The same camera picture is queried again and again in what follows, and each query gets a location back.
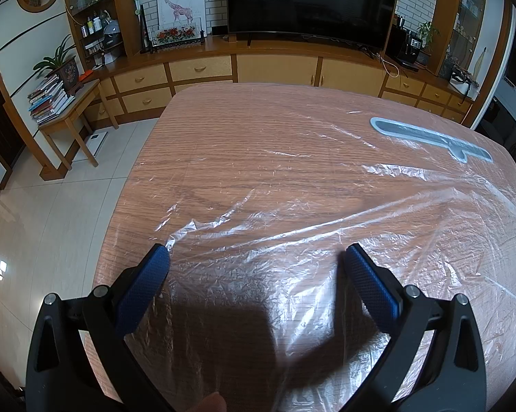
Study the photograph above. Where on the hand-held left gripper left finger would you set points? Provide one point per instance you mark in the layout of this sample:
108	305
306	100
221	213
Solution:
144	285

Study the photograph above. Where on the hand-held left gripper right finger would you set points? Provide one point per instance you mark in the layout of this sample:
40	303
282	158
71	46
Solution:
369	287

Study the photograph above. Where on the person's left hand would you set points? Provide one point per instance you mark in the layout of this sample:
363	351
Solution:
208	403

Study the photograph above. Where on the clear plastic table cover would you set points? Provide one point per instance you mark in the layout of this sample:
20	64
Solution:
258	206

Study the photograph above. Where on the white bathroom scale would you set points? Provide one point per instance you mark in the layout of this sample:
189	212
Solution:
95	142

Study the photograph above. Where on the grey flat plate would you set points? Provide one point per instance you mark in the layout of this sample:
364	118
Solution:
412	131

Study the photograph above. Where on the small wooden side table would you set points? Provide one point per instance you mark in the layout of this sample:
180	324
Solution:
75	107

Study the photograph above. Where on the stack of books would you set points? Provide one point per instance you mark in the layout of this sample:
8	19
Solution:
47	101

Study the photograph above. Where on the dark wooden door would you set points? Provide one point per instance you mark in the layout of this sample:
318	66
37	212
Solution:
0	128

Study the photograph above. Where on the potted orchid plant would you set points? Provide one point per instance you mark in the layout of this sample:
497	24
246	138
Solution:
69	73

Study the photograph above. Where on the black coffee machine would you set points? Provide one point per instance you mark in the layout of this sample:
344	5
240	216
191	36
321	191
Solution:
410	47

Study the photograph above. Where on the framed red flower picture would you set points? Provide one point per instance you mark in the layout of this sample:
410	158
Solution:
174	35

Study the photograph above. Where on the grey helmet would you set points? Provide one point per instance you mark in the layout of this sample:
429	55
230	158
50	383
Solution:
112	33

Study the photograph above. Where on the small green potted plant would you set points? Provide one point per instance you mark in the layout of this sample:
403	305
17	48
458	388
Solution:
427	32

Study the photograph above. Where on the group of small bottles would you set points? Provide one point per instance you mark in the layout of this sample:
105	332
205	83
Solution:
92	25

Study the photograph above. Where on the giraffe drawing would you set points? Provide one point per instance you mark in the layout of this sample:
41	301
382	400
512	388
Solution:
180	8

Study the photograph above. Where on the black flat television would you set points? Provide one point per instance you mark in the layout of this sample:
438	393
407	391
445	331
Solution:
309	0

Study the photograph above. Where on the wooden wall cabinet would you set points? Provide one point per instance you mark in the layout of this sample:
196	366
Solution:
275	66

